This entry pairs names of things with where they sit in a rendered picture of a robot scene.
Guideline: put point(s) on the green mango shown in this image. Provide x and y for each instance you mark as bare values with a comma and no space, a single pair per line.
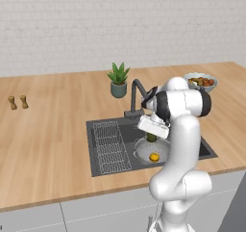
151,137

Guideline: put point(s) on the white colander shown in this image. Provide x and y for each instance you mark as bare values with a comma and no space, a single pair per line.
145,150

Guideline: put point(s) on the bowl of fruit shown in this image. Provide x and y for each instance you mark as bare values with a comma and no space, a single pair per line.
201,82

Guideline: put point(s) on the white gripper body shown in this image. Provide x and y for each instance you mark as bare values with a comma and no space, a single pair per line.
152,126

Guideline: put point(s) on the potted green plant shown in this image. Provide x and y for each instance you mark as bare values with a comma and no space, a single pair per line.
118,80

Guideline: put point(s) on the white cabinet drawer front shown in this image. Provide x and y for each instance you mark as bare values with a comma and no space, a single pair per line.
109,211
221,197
30,218

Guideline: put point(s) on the orange tangerine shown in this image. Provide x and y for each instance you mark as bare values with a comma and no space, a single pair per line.
154,157

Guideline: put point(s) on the wooden shaker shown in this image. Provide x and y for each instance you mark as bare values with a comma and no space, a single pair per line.
24,101
12,102

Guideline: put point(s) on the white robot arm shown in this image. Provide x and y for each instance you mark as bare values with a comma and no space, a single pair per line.
179,165

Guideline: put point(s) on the dark grey sink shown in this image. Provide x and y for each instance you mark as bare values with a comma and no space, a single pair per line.
121,146

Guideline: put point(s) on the dark grey sink faucet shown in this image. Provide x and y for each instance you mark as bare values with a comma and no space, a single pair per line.
136,97

